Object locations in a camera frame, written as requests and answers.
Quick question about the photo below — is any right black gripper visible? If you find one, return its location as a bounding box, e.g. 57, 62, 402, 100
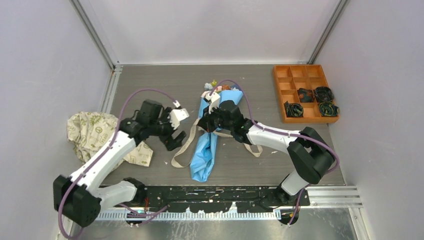
197, 104, 234, 134

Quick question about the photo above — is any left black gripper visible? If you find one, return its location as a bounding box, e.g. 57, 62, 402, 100
149, 107, 186, 150

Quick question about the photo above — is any beige tote bag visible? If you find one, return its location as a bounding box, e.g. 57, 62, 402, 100
171, 118, 263, 169

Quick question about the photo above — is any blue wrapping paper sheet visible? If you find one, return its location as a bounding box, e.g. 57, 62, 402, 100
189, 90, 244, 183

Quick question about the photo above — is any orange rose stem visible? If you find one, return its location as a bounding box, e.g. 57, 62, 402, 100
220, 84, 231, 91

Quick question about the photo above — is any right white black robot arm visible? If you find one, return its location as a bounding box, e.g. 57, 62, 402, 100
197, 100, 339, 206

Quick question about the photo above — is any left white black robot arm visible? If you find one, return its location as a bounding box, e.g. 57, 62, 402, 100
53, 99, 189, 228

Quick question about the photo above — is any dark ribbon roll green pattern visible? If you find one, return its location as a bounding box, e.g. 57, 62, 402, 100
283, 101, 304, 118

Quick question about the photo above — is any orange compartment tray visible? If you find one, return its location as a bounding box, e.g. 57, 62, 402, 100
272, 64, 339, 124

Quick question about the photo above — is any small green circuit board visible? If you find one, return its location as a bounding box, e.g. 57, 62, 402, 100
126, 210, 146, 219

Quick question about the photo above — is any dark ribbon roll orange pattern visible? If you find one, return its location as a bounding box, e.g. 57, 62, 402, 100
297, 88, 314, 103

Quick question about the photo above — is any cream patterned cloth bag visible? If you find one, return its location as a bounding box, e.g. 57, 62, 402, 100
67, 111, 154, 170

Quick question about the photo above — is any black ribbon roll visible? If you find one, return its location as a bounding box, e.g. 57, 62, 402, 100
313, 86, 335, 103

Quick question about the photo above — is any dark ribbon roll yellow pattern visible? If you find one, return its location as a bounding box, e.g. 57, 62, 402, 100
318, 102, 339, 117

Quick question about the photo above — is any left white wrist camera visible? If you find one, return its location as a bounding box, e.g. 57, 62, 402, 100
168, 100, 190, 130

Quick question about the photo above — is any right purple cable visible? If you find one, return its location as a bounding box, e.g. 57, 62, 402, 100
206, 78, 340, 227

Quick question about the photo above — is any purple cable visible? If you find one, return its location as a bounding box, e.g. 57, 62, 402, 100
57, 88, 181, 240
206, 78, 340, 227

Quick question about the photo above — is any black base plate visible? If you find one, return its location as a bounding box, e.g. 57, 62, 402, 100
125, 185, 311, 213

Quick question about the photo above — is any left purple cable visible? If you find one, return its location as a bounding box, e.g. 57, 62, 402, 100
57, 88, 181, 240

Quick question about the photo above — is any aluminium front rail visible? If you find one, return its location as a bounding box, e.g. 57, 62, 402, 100
92, 186, 363, 225

